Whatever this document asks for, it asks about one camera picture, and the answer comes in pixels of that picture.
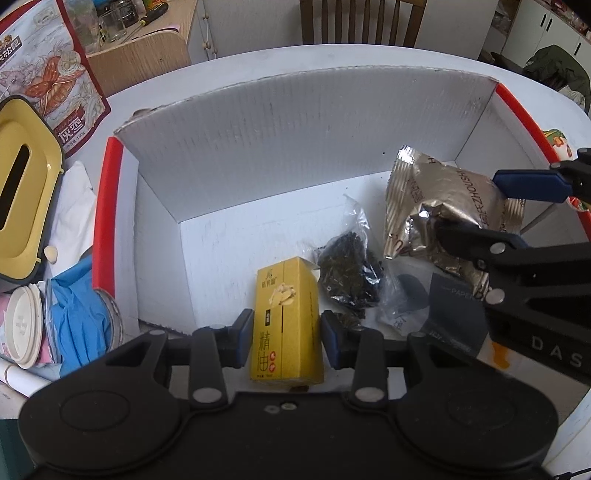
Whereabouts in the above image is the clear bag of dark tea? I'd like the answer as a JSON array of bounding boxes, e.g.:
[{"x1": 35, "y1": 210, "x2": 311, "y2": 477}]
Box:
[{"x1": 311, "y1": 194, "x2": 432, "y2": 330}]

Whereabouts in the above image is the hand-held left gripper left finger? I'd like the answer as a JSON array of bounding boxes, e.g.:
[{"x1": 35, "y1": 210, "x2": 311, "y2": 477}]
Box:
[{"x1": 99, "y1": 308, "x2": 256, "y2": 410}]

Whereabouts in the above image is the white paper roll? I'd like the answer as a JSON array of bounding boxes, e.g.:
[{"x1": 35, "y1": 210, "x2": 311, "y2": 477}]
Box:
[{"x1": 0, "y1": 359, "x2": 52, "y2": 398}]

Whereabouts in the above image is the small yellow box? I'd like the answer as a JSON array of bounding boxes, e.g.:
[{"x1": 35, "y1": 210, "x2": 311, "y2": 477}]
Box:
[{"x1": 249, "y1": 257, "x2": 325, "y2": 386}]

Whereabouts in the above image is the blue rubber glove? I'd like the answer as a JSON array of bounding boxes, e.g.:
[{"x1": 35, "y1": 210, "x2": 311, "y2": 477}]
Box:
[{"x1": 46, "y1": 256, "x2": 116, "y2": 379}]

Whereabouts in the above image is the white wooden side cabinet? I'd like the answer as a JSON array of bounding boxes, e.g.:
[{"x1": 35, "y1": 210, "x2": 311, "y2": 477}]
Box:
[{"x1": 124, "y1": 0, "x2": 305, "y2": 63}]

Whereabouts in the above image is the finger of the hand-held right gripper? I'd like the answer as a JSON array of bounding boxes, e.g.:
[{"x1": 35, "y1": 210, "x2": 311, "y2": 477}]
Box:
[
  {"x1": 436, "y1": 220, "x2": 591, "y2": 305},
  {"x1": 493, "y1": 148, "x2": 591, "y2": 213}
]

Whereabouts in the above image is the red printed snack bag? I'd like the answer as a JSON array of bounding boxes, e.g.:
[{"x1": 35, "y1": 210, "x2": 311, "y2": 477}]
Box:
[{"x1": 0, "y1": 0, "x2": 112, "y2": 160}]

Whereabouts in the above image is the gold foil packet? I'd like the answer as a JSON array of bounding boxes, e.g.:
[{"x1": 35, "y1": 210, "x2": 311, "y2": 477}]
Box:
[{"x1": 383, "y1": 144, "x2": 527, "y2": 301}]

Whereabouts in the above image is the green white plush sachet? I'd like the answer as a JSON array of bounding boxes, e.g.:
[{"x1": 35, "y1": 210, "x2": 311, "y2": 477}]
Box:
[{"x1": 542, "y1": 129, "x2": 591, "y2": 213}]

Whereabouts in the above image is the yellow grey tissue box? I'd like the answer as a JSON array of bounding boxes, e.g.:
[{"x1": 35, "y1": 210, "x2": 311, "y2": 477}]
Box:
[{"x1": 0, "y1": 95, "x2": 65, "y2": 282}]

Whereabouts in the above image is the white wall cabinet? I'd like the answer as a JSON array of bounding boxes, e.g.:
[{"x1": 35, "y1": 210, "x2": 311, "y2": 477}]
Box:
[{"x1": 501, "y1": 0, "x2": 591, "y2": 75}]

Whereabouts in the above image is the brown wooden chair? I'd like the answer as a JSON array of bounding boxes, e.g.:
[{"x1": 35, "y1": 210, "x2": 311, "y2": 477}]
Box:
[{"x1": 299, "y1": 0, "x2": 428, "y2": 49}]

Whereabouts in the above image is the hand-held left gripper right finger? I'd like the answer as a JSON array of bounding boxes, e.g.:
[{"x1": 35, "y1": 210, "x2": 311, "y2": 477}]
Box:
[{"x1": 321, "y1": 310, "x2": 468, "y2": 414}]

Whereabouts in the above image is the green jacket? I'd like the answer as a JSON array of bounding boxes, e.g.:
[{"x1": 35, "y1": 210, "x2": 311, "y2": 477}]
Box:
[{"x1": 524, "y1": 44, "x2": 591, "y2": 114}]

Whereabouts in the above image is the grey paper pack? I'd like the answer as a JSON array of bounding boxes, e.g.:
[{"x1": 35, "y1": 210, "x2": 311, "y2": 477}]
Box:
[{"x1": 422, "y1": 271, "x2": 492, "y2": 358}]

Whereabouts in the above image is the white tissue paper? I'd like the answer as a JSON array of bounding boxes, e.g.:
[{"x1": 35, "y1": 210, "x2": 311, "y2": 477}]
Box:
[{"x1": 46, "y1": 159, "x2": 100, "y2": 278}]

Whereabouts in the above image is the red cardboard box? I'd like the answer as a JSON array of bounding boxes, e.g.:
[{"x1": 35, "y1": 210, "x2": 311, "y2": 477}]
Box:
[{"x1": 92, "y1": 66, "x2": 591, "y2": 467}]

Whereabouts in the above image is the clear glass jar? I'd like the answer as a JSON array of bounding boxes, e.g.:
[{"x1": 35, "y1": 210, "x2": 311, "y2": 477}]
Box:
[{"x1": 97, "y1": 7, "x2": 127, "y2": 42}]

